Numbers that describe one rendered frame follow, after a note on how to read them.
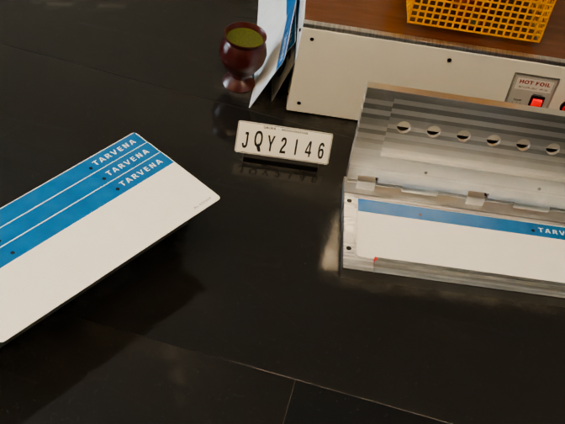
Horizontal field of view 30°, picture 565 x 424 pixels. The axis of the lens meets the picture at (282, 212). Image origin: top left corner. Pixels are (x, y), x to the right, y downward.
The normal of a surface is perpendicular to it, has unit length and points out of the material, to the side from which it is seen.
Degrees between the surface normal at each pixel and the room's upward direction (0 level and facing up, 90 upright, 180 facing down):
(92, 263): 0
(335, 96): 90
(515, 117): 81
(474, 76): 90
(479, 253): 0
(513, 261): 0
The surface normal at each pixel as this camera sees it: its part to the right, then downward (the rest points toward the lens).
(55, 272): 0.15, -0.69
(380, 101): -0.03, 0.60
